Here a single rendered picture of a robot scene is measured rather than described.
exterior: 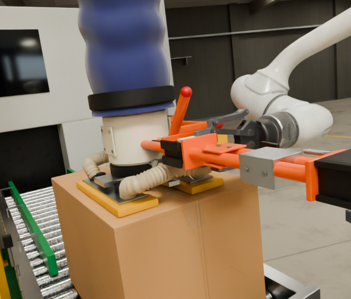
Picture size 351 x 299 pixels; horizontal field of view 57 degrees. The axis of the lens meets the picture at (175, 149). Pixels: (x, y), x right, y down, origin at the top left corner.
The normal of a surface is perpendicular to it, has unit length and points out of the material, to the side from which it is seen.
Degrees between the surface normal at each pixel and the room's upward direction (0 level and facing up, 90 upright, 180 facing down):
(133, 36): 106
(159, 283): 90
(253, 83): 59
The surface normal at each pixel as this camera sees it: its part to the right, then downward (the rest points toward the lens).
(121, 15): 0.12, -0.21
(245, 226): 0.53, 0.09
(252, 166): -0.84, 0.19
